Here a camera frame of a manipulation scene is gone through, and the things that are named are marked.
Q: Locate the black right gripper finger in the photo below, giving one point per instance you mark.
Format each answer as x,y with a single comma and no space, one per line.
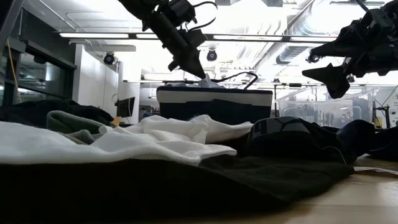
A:
335,81
339,46

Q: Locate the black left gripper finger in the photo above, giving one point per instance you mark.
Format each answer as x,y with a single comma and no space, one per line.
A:
189,62

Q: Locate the white blue patterned cloth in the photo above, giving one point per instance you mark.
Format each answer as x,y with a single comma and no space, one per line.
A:
210,83

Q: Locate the black shorts with printed waistband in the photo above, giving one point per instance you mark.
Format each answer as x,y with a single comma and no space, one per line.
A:
295,146

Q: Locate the large black cloth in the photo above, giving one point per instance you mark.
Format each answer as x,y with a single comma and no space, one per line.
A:
155,186

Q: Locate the grey knit cloth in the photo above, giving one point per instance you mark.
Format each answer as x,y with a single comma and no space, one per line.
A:
82,136

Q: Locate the sage green knit sock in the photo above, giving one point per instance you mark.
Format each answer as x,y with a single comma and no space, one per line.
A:
68,123

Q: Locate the plain white cloth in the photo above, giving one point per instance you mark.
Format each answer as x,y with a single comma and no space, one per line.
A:
62,146

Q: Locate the round black ceiling device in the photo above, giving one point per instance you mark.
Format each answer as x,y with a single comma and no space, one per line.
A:
211,55
109,58

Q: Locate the black ceiling spotlight cluster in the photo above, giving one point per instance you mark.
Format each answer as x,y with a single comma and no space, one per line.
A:
312,58

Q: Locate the clear plastic storage bin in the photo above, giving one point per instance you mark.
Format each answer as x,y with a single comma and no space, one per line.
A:
326,109

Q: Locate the navy white striped fabric basket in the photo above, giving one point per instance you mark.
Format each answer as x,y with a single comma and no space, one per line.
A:
214,96

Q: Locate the black equipment stand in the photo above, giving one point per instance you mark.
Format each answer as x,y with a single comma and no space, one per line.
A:
384,116

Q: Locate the black computer monitor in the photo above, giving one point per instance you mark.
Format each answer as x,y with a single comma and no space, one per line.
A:
126,107

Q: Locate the long ceiling light bar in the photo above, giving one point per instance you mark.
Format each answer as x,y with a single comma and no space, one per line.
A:
93,35

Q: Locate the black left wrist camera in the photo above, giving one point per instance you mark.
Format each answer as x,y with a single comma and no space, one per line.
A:
182,9

